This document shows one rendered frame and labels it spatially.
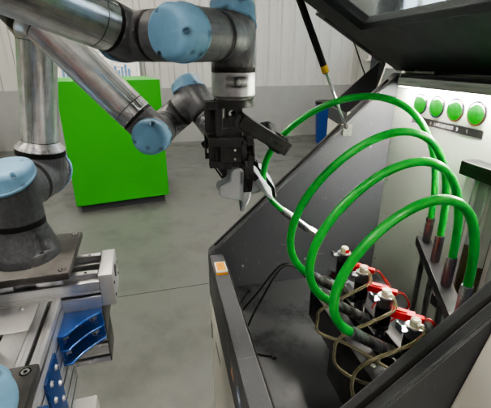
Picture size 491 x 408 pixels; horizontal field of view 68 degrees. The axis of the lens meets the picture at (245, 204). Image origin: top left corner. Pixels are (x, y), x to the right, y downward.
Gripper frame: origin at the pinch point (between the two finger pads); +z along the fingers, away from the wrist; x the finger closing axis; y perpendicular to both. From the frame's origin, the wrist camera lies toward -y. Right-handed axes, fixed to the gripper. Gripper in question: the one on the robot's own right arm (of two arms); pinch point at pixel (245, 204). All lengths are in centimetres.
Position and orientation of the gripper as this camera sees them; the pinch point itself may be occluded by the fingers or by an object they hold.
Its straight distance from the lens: 71.6
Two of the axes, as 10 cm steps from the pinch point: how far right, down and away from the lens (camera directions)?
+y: -9.8, 0.8, -2.0
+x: 2.1, 3.6, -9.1
